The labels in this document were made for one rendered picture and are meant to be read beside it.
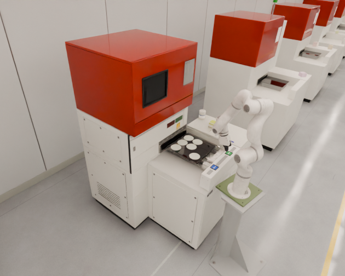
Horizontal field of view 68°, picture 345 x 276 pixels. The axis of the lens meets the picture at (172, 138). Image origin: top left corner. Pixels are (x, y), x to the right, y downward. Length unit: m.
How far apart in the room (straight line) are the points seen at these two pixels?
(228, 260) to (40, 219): 2.02
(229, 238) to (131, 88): 1.60
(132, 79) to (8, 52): 1.54
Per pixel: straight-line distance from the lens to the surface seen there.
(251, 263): 2.84
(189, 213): 2.40
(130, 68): 1.79
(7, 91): 3.11
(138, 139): 2.16
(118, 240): 2.88
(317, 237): 3.34
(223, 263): 2.76
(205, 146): 2.54
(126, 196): 2.58
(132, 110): 1.91
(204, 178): 2.12
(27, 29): 3.08
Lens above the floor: 2.34
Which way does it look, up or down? 33 degrees down
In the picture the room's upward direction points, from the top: 3 degrees clockwise
